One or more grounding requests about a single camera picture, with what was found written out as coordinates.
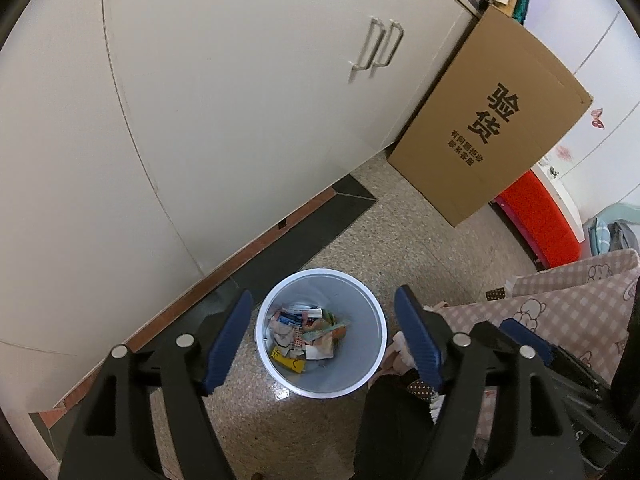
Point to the white curved cabinet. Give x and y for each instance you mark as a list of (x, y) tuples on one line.
[(200, 110)]

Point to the dark cloth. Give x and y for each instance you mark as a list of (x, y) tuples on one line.
[(631, 375)]

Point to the dark pink butterfly sticker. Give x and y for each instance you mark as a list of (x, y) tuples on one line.
[(596, 117)]

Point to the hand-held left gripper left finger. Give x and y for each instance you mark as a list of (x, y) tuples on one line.
[(227, 345)]

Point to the brown polka dot cloth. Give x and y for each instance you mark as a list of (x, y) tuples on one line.
[(495, 294), (419, 389)]

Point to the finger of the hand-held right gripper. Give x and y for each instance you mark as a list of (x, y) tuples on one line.
[(525, 335)]

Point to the white wardrobe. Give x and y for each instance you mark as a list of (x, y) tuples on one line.
[(590, 35)]

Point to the pale pink butterfly sticker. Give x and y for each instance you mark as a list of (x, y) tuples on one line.
[(564, 152)]

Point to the grey clothing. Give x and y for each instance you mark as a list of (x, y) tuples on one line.
[(625, 235)]

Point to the pink checkered tablecloth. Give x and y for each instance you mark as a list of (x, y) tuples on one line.
[(575, 300)]

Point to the white round waste bin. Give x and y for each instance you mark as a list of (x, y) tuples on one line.
[(365, 330)]

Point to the pile of wrappers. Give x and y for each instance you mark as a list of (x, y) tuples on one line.
[(310, 335)]

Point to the light blue cloth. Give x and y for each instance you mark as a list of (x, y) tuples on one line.
[(597, 235)]

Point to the large cardboard box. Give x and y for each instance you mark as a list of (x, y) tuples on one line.
[(500, 170)]

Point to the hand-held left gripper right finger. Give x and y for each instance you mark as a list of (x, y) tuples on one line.
[(417, 340)]

